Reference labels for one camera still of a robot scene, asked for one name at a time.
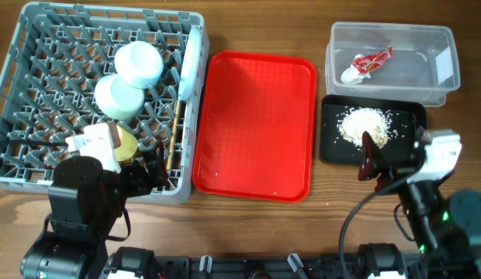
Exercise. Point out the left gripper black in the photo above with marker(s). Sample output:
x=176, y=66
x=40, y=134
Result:
x=143, y=183

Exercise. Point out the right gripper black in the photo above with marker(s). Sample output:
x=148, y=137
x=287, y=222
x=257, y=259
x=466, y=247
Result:
x=395, y=172

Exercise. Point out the yellow plastic cup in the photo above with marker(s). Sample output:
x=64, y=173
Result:
x=128, y=145

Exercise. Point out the rice and peanut leftovers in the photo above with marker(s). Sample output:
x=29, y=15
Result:
x=376, y=122

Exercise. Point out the wooden chopstick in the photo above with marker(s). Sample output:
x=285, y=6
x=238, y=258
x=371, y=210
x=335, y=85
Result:
x=173, y=136

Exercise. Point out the light green bowl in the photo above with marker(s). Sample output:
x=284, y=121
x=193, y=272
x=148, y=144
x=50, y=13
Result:
x=116, y=98

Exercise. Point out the red snack wrapper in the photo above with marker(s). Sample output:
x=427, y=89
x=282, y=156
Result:
x=367, y=64

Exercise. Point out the light blue bowl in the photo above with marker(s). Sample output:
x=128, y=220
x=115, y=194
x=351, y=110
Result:
x=139, y=64

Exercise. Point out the light blue plate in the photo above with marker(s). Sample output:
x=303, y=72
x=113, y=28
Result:
x=190, y=64

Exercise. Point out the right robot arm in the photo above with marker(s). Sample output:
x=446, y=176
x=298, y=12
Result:
x=447, y=230

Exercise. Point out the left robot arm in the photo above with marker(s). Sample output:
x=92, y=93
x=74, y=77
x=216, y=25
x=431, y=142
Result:
x=85, y=202

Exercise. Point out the black waste tray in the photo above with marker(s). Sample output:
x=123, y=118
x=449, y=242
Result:
x=404, y=119

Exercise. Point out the grey dishwasher rack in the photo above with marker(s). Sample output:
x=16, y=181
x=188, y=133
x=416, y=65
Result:
x=57, y=55

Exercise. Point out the red plastic tray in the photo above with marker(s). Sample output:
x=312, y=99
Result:
x=255, y=136

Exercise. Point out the clear plastic bin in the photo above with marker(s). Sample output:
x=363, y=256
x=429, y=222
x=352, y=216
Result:
x=410, y=75

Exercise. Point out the white label sticker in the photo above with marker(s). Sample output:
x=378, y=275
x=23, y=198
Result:
x=444, y=65

